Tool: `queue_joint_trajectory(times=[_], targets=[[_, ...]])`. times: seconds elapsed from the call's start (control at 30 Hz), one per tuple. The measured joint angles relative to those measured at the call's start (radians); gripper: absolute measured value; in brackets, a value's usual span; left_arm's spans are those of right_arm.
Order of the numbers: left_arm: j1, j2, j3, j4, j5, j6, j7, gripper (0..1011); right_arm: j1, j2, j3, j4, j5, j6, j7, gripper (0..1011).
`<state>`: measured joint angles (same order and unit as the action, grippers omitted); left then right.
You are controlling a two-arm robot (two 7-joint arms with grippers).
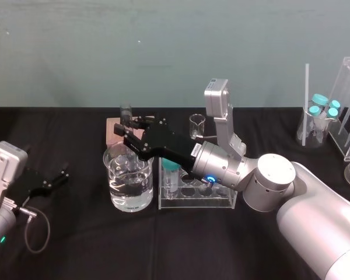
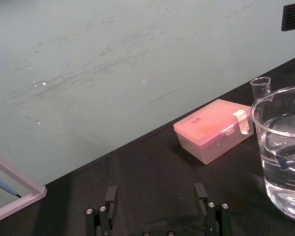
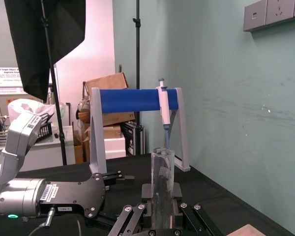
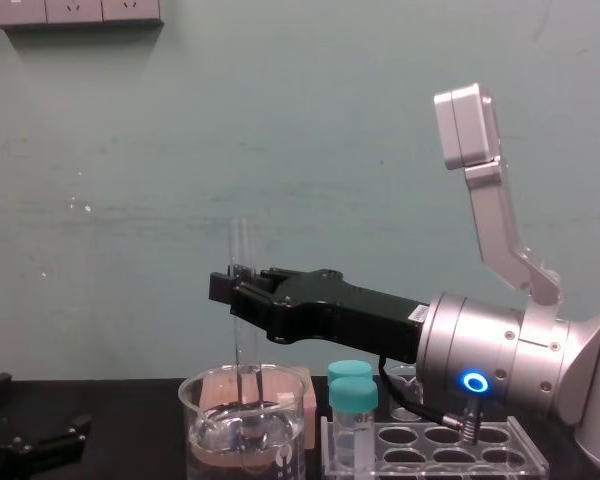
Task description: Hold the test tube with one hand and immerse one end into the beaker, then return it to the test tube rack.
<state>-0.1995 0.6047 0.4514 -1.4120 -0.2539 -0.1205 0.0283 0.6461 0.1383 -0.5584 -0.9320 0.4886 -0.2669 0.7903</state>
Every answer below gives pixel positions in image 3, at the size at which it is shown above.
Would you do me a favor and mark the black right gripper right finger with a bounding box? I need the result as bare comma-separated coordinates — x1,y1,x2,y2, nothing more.
173,183,223,236

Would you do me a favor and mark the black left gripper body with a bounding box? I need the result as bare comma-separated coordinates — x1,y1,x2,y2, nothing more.
38,173,107,220

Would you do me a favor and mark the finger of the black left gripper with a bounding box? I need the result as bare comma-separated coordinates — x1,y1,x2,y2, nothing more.
102,171,136,185
85,210,125,228

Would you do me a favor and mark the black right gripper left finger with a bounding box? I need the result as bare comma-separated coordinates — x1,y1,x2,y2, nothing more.
108,183,153,236

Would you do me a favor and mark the clear glass cylinder tube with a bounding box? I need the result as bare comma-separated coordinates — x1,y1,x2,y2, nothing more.
150,147,176,229

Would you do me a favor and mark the white box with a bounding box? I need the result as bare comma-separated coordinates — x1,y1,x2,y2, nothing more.
104,135,126,160

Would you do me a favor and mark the black table cloth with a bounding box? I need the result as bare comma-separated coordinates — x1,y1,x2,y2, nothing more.
0,152,295,236

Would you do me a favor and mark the black equipment case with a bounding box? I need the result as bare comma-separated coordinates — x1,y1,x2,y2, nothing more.
121,121,146,156

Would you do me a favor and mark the white cabinet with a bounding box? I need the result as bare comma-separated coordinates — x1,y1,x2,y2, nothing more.
0,124,76,173

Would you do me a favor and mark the brown tall cardboard box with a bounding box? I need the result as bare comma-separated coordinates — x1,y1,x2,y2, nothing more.
73,122,92,164

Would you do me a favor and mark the light wooden board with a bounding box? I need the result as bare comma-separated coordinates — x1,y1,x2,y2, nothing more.
226,223,262,236

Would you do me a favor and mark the brown flat cardboard box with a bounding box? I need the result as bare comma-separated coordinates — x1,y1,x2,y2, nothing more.
102,111,136,127

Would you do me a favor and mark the grey pipette stand blue roller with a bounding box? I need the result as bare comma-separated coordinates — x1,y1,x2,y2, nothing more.
88,87,191,174

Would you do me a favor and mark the black light stand with softbox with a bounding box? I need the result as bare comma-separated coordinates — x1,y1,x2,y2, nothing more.
40,0,68,166

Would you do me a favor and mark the white blue pipette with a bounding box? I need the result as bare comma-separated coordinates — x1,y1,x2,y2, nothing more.
155,78,174,149

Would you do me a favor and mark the brown open cardboard box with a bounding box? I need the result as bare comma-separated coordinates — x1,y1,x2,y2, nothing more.
84,71,129,90

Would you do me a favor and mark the white plastic bag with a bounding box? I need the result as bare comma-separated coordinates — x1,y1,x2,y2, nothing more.
7,98,58,124

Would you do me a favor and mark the black slim light stand pole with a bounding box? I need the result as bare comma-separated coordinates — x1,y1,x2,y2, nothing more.
132,0,145,156

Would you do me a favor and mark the black softbox fabric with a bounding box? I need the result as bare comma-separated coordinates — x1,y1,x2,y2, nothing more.
3,0,87,102

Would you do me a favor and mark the thin dark cable silver plug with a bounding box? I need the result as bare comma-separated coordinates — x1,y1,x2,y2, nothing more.
30,207,82,236

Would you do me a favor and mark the white wall poster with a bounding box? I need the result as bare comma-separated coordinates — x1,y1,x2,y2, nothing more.
0,66,26,95

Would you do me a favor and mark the grey wall socket plate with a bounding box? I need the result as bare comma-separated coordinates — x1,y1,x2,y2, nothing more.
265,0,295,26
243,3,267,31

